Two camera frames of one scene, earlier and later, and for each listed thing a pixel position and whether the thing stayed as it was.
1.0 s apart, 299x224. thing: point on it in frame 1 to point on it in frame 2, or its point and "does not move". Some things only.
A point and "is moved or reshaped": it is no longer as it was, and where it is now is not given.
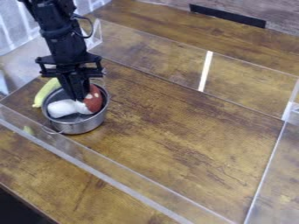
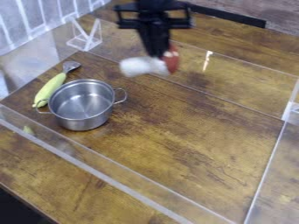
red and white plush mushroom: x=89 y=105 to x=149 y=66
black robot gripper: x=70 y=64 to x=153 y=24
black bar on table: x=217 y=13 does not move
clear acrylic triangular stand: x=97 y=38 does not move
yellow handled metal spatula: x=51 y=86 does not move
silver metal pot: x=80 y=123 is moved or reshaped
